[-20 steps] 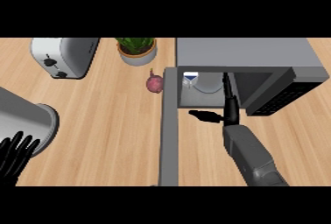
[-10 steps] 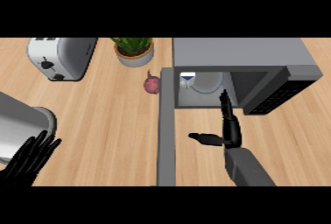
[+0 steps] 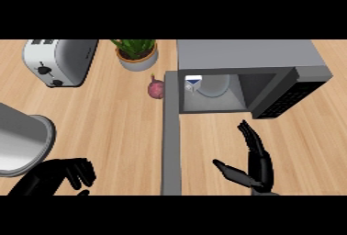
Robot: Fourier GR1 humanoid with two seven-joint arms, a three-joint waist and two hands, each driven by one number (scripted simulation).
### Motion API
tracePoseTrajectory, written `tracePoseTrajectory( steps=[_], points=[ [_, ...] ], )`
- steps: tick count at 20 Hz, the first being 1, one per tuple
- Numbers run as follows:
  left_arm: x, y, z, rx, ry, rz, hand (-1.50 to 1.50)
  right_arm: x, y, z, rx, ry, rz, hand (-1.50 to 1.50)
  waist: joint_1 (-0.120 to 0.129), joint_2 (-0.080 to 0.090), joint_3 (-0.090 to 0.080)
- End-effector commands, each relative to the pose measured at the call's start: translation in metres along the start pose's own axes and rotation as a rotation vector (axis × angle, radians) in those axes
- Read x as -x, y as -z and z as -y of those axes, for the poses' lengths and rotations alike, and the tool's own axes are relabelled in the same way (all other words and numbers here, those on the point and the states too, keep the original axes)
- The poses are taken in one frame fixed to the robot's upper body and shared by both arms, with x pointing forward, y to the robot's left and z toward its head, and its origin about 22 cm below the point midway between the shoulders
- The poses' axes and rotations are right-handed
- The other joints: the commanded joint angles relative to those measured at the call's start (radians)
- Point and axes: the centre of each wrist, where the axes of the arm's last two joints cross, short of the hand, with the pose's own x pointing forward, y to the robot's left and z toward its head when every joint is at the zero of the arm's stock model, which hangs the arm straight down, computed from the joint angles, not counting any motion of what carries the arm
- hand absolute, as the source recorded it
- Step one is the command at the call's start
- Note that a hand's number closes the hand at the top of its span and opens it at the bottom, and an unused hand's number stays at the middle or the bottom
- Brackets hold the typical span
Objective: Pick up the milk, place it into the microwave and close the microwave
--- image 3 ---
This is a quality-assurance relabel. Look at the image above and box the grey microwave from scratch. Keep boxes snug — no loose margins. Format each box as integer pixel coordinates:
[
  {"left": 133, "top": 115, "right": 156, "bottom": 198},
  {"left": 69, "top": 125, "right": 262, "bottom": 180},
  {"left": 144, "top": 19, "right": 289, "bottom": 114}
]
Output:
[{"left": 175, "top": 39, "right": 335, "bottom": 120}]

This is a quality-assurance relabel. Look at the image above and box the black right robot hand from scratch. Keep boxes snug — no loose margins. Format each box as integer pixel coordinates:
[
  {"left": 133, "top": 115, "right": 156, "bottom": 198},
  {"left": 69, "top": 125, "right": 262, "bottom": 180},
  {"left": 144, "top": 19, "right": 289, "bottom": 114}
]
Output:
[{"left": 211, "top": 119, "right": 276, "bottom": 195}]

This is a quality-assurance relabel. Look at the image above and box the grey microwave door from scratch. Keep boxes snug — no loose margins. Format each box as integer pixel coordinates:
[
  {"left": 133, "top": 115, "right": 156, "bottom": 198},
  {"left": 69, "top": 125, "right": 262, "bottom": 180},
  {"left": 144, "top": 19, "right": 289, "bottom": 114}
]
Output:
[{"left": 159, "top": 71, "right": 183, "bottom": 196}]

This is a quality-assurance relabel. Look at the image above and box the green potted plant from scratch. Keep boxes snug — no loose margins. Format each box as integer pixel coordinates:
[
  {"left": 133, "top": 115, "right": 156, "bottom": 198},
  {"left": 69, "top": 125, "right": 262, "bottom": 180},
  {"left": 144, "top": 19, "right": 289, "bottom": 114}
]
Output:
[{"left": 109, "top": 39, "right": 159, "bottom": 73}]

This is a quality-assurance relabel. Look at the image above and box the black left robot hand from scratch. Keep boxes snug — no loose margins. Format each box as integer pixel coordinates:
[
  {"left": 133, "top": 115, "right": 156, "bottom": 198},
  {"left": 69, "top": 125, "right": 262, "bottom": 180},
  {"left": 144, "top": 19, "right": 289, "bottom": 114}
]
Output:
[{"left": 7, "top": 157, "right": 97, "bottom": 196}]

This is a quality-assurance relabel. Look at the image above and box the silver toaster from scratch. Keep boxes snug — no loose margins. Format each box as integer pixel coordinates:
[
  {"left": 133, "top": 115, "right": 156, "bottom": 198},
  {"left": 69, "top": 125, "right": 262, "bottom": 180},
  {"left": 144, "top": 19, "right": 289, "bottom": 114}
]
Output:
[{"left": 22, "top": 39, "right": 100, "bottom": 89}]

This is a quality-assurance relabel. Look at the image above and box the purple sweet potato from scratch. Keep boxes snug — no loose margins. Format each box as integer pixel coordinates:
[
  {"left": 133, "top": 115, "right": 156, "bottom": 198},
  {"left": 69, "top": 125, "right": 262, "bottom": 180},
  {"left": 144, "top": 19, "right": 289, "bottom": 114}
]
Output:
[{"left": 146, "top": 73, "right": 165, "bottom": 100}]

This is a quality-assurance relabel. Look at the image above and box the white blue milk carton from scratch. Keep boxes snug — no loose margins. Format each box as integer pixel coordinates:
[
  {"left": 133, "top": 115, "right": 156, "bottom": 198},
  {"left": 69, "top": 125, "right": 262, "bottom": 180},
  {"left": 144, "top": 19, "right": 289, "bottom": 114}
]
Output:
[{"left": 184, "top": 74, "right": 203, "bottom": 93}]

